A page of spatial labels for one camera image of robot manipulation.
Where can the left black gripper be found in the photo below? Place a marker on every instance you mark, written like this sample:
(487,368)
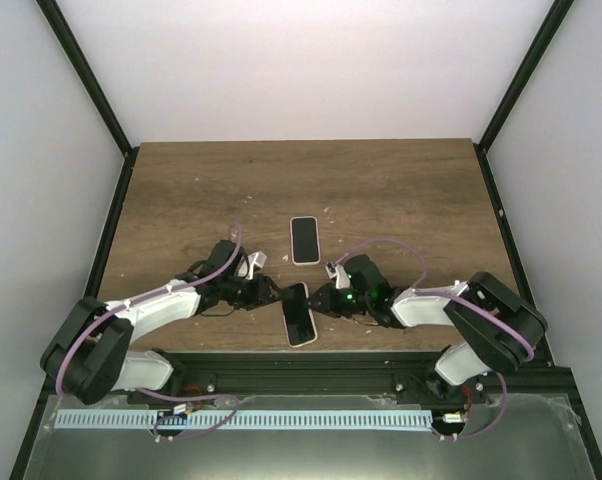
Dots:
(262,293)

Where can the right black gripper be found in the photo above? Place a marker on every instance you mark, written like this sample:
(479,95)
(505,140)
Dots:
(326,295)

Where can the beige phone case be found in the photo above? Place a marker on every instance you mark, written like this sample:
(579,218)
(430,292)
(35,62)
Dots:
(306,263)
(311,340)

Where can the black smartphone green edge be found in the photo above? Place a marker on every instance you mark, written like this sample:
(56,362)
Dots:
(305,240)

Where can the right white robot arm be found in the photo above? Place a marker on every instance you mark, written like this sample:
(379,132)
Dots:
(499,329)

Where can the metal sheet front plate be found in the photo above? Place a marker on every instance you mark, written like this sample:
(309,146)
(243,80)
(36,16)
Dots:
(520,437)

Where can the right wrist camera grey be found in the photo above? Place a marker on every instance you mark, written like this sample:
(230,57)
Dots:
(338,275)

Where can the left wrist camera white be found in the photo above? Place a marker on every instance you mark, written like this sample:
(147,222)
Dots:
(251,264)

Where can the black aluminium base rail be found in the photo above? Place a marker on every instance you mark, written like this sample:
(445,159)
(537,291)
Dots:
(402,374)

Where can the light blue slotted cable duct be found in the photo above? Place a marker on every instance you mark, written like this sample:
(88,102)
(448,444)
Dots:
(384,420)

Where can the right black frame post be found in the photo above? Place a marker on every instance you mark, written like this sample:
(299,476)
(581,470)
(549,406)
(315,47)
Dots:
(549,27)

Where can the black frame post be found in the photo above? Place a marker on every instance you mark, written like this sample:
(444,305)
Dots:
(74,53)
(549,27)

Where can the left black frame post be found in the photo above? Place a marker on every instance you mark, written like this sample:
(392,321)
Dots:
(74,53)

